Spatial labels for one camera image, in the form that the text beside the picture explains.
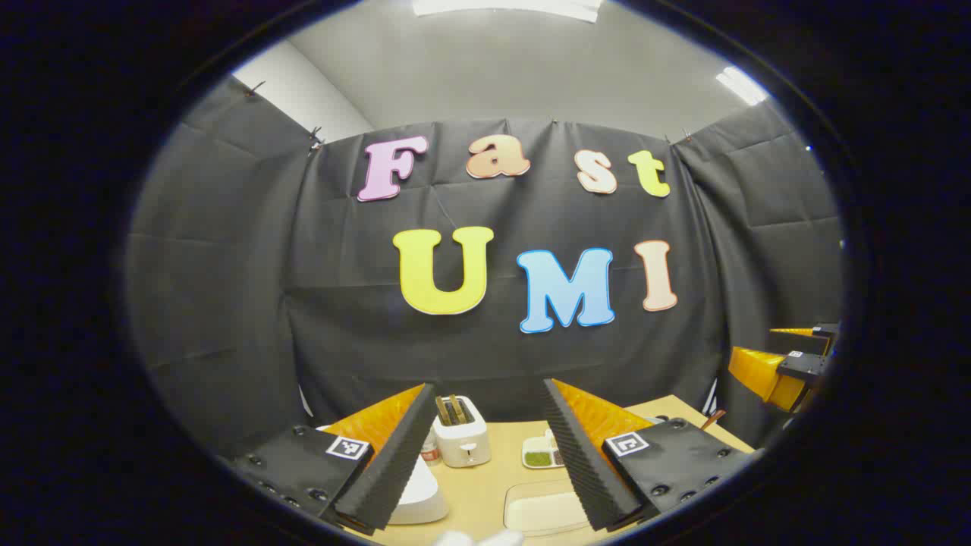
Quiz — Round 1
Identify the black backdrop cloth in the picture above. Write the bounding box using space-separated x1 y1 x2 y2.
125 76 844 456

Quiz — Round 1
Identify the divided white grain dish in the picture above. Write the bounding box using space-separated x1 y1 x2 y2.
522 430 566 469

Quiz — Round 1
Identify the white toaster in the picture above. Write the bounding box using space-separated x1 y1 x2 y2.
432 395 492 468

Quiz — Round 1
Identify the white rice cooker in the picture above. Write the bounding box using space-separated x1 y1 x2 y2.
387 453 449 526

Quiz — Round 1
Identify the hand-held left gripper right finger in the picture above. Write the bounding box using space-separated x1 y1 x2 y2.
541 378 756 532

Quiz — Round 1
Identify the ceiling light panel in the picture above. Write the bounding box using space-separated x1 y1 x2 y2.
413 0 604 23
717 67 769 106

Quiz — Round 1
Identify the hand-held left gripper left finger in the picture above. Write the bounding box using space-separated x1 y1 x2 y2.
228 383 438 535

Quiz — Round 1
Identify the shallow tray of rice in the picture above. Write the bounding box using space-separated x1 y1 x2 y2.
503 480 592 538

